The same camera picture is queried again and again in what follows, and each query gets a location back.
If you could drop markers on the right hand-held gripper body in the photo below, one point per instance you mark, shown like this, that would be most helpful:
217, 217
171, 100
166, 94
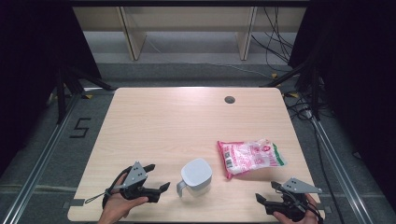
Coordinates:
299, 186

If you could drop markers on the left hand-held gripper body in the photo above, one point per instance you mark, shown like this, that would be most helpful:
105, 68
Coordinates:
135, 175

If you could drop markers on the clear jar with grey lid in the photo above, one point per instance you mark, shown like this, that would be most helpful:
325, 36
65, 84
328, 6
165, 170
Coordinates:
196, 174

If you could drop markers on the pink and white packet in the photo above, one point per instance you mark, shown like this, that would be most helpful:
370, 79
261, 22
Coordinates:
249, 157

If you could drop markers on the person's right hand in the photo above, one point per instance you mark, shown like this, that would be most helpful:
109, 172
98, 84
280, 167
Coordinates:
311, 218

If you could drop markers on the person's left hand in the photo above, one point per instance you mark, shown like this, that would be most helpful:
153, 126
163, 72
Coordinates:
116, 205

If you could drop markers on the black tape strip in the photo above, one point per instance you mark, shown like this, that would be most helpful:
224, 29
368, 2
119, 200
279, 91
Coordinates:
77, 202

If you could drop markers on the black metal stand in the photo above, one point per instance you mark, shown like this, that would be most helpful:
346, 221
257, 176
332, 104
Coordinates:
61, 93
315, 93

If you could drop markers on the grey round table grommet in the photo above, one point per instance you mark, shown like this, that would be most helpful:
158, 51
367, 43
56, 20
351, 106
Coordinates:
229, 100

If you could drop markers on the dark curtain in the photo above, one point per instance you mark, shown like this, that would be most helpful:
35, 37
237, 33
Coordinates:
28, 62
358, 77

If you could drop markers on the light wooden shelf unit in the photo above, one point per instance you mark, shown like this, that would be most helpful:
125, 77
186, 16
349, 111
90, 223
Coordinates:
186, 18

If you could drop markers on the aluminium floor rail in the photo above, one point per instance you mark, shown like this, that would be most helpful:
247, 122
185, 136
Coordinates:
339, 168
37, 168

